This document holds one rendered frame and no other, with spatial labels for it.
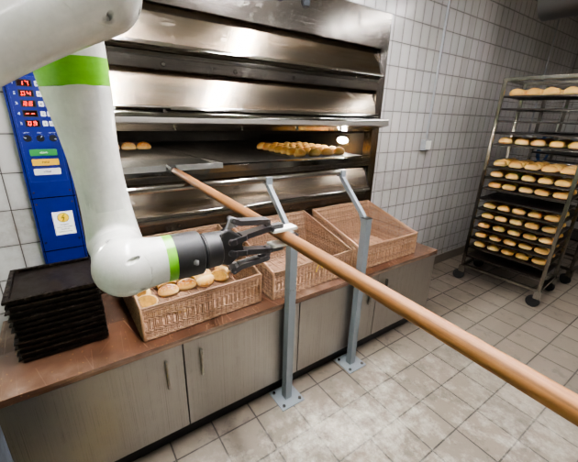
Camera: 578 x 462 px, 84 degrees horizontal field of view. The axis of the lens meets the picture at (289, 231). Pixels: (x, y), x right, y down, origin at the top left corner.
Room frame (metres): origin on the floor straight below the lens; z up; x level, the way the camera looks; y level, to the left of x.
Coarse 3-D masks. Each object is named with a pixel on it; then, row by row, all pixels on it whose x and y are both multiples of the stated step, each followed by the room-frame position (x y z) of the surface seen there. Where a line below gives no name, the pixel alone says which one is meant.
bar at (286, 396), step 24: (144, 192) 1.21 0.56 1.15; (360, 216) 1.67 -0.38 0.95; (360, 240) 1.63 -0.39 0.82; (288, 264) 1.34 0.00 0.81; (360, 264) 1.62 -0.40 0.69; (288, 288) 1.34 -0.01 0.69; (288, 312) 1.33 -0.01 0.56; (360, 312) 1.63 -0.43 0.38; (288, 336) 1.33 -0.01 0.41; (288, 360) 1.34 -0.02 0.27; (336, 360) 1.64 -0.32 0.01; (360, 360) 1.65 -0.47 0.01; (288, 384) 1.34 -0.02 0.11; (288, 408) 1.28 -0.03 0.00
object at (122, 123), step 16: (128, 128) 1.53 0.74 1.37; (144, 128) 1.56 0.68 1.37; (160, 128) 1.60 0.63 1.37; (192, 128) 1.69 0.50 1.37; (208, 128) 1.73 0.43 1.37; (224, 128) 1.78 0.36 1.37; (256, 128) 1.89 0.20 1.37; (272, 128) 1.95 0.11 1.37; (288, 128) 2.01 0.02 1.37; (304, 128) 2.07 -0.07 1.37; (320, 128) 2.14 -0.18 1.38; (336, 128) 2.22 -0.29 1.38; (352, 128) 2.30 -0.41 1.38; (368, 128) 2.38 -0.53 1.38
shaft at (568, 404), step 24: (216, 192) 1.06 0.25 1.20; (288, 240) 0.69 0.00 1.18; (336, 264) 0.57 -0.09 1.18; (360, 288) 0.51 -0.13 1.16; (384, 288) 0.48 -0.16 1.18; (408, 312) 0.42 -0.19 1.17; (456, 336) 0.37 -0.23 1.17; (480, 360) 0.33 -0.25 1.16; (504, 360) 0.32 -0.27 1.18; (528, 384) 0.29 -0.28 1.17; (552, 384) 0.28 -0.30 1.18; (552, 408) 0.27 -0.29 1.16; (576, 408) 0.26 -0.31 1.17
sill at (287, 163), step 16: (272, 160) 2.04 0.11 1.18; (288, 160) 2.06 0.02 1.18; (304, 160) 2.11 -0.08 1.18; (320, 160) 2.19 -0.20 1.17; (336, 160) 2.28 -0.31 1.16; (352, 160) 2.37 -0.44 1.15; (368, 160) 2.46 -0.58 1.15; (128, 176) 1.52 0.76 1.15; (144, 176) 1.56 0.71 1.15; (160, 176) 1.60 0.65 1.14
